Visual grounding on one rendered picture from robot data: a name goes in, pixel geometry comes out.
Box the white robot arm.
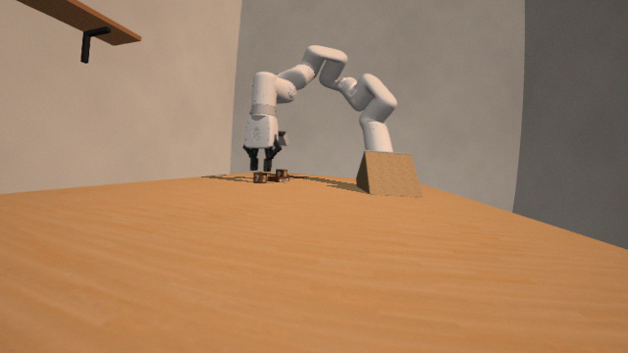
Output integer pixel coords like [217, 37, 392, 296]
[249, 45, 397, 151]

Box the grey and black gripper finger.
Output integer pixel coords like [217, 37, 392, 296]
[243, 145, 259, 171]
[264, 136, 282, 172]

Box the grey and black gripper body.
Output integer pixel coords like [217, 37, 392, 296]
[244, 114, 279, 149]

